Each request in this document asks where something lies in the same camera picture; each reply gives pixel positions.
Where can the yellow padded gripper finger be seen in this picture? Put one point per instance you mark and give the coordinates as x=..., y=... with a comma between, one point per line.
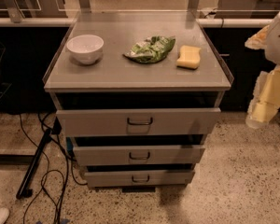
x=266, y=99

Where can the grey top drawer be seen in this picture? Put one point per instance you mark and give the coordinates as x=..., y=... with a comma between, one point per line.
x=121, y=122

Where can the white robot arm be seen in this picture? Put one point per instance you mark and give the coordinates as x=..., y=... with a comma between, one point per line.
x=268, y=39

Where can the grey bottom drawer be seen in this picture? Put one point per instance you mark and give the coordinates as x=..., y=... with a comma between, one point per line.
x=138, y=178

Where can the grey drawer cabinet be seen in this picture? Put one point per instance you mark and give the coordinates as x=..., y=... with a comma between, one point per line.
x=116, y=82

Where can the yellow sponge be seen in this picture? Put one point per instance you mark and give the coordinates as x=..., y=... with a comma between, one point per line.
x=189, y=57

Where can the green crumpled chip bag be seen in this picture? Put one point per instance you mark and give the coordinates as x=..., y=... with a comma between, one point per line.
x=152, y=50

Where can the white ceramic bowl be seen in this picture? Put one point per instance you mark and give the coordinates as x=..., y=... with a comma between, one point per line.
x=86, y=49

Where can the black metal bar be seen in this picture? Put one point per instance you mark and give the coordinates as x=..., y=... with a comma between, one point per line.
x=24, y=191

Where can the white shoe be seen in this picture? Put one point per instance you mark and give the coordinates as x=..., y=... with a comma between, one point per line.
x=4, y=214

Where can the white counter rail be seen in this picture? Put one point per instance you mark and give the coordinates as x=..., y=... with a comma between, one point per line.
x=208, y=23

